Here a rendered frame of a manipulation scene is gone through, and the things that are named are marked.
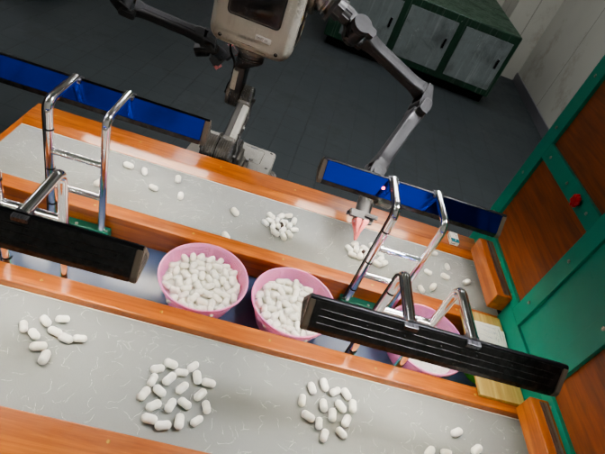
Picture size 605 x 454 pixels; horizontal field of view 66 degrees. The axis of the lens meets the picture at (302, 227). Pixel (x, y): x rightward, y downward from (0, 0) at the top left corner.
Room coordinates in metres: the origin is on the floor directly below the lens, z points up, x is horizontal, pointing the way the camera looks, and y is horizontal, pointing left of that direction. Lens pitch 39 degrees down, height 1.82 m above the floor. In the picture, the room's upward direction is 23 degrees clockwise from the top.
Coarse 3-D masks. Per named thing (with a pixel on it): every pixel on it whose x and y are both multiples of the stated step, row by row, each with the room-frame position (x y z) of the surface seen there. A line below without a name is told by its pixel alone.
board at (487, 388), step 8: (472, 312) 1.23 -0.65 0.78; (480, 320) 1.21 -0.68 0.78; (488, 320) 1.23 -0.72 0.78; (496, 320) 1.24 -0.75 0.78; (464, 328) 1.15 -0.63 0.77; (480, 384) 0.94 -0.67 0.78; (488, 384) 0.95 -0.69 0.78; (496, 384) 0.97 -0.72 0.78; (504, 384) 0.98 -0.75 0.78; (480, 392) 0.91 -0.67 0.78; (488, 392) 0.92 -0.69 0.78; (496, 392) 0.94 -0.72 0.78; (504, 392) 0.95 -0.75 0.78; (512, 392) 0.96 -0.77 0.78; (520, 392) 0.97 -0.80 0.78; (496, 400) 0.92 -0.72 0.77; (504, 400) 0.92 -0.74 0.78; (512, 400) 0.93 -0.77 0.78; (520, 400) 0.94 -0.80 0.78
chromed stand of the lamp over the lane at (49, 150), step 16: (64, 80) 1.08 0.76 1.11; (80, 80) 1.11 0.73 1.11; (48, 96) 0.97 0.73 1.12; (128, 96) 1.12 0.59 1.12; (48, 112) 0.95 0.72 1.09; (112, 112) 1.01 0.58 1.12; (48, 128) 0.95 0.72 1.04; (48, 144) 0.95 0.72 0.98; (48, 160) 0.95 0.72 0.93; (80, 160) 0.97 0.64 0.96; (96, 160) 0.98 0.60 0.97; (80, 192) 0.97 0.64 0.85; (48, 208) 0.96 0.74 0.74; (80, 224) 0.97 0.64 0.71; (96, 224) 0.99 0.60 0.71
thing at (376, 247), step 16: (400, 208) 1.13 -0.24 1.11; (384, 224) 1.12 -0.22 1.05; (384, 240) 1.11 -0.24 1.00; (432, 240) 1.14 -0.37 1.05; (368, 256) 1.11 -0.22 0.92; (400, 256) 1.12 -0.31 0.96; (416, 272) 1.13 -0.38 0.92; (352, 288) 1.11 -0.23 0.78; (400, 288) 1.14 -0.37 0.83; (368, 304) 1.13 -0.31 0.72
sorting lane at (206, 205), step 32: (32, 128) 1.28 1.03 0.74; (0, 160) 1.07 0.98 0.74; (32, 160) 1.12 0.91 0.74; (64, 160) 1.18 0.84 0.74; (128, 160) 1.32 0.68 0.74; (96, 192) 1.10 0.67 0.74; (128, 192) 1.16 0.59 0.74; (160, 192) 1.22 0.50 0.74; (192, 192) 1.29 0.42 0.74; (224, 192) 1.36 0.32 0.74; (192, 224) 1.13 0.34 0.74; (224, 224) 1.20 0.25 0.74; (256, 224) 1.26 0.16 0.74; (320, 224) 1.40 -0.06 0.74; (320, 256) 1.24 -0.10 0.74; (384, 256) 1.38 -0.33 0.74; (416, 256) 1.46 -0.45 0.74; (448, 256) 1.54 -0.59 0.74; (416, 288) 1.28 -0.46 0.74; (448, 288) 1.35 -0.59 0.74; (480, 288) 1.42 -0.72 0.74
